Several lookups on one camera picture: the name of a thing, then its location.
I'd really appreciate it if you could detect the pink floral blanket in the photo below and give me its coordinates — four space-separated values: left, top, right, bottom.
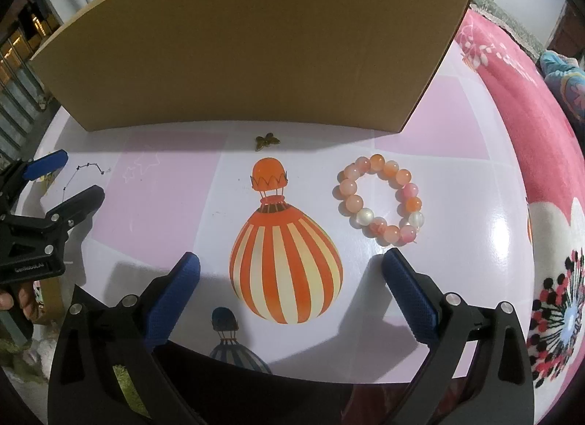
454 9 585 417

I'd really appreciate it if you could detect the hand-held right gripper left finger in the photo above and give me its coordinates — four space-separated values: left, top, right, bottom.
47 251 202 425

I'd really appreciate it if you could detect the brown cardboard box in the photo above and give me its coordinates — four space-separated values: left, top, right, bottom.
30 0 475 136

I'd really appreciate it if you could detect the green fluffy rug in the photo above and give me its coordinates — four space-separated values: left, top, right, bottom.
0 338 151 421

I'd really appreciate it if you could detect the gold butterfly charm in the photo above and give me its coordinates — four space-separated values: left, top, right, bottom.
254 133 281 152

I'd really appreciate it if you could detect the orange pink bead bracelet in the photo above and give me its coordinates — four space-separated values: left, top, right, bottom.
336 154 426 244

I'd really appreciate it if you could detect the brown door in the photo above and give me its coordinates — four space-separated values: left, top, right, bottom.
551 0 585 60

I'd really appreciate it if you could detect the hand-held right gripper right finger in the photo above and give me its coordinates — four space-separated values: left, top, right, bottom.
382 248 535 425

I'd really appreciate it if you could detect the dark shelving unit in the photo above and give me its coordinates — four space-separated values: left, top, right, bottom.
0 0 62 156

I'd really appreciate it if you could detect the grey cushion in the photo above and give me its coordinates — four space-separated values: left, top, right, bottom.
471 0 547 58

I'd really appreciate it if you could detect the person's left hand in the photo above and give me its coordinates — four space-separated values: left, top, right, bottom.
0 281 43 322

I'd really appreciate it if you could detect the blue printed blanket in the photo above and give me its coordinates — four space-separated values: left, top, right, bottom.
539 51 585 122

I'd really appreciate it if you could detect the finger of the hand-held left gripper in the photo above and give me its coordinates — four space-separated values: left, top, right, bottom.
0 185 106 230
0 150 69 211

